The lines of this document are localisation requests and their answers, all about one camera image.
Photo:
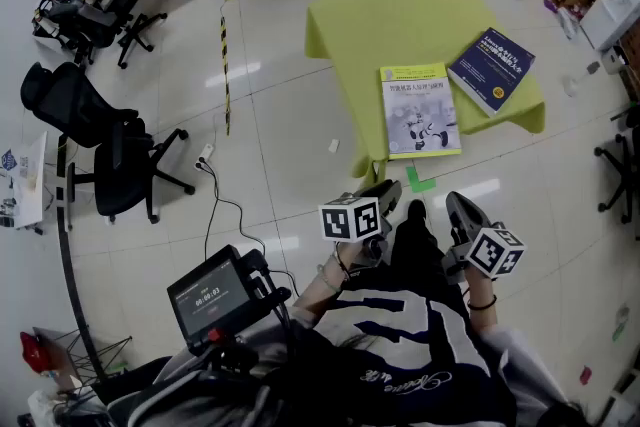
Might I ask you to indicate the white paper scrap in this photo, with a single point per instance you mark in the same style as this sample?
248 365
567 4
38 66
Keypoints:
333 145

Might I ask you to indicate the white water dispenser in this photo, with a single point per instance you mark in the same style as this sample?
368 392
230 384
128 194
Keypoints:
612 10

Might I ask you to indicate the person's navy white jersey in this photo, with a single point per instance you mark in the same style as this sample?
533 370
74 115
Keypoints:
400 355

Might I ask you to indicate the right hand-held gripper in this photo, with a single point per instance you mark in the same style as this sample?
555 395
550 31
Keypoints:
495 251

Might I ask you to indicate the black mesh office chair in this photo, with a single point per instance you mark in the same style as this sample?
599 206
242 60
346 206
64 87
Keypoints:
110 150

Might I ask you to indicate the dark blue book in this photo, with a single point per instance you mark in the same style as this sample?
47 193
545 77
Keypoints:
492 70

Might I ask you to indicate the yellow-green tablecloth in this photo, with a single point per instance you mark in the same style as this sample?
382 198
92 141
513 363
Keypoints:
395 25

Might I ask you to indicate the green floor tape marker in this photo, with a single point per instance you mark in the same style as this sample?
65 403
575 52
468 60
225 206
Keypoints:
417 182

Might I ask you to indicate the yellow-black striped floor tape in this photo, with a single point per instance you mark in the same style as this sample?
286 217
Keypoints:
225 65

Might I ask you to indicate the white power strip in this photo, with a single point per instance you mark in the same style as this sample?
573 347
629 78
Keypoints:
205 156

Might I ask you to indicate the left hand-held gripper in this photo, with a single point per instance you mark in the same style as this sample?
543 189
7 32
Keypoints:
350 220

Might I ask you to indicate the pink floor tape scrap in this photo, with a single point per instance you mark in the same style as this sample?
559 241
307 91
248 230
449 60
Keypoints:
585 375

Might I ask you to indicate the white yellow-trimmed book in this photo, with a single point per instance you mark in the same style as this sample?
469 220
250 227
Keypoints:
420 115

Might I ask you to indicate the person's left forearm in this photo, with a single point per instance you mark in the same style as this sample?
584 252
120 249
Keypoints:
317 287

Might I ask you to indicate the person's black trouser leg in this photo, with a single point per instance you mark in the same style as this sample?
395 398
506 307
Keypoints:
415 245

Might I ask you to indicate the red cap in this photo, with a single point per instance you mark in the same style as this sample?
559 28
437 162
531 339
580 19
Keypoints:
31 352

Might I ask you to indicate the person's right forearm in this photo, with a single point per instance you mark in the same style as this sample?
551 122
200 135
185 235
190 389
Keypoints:
481 287

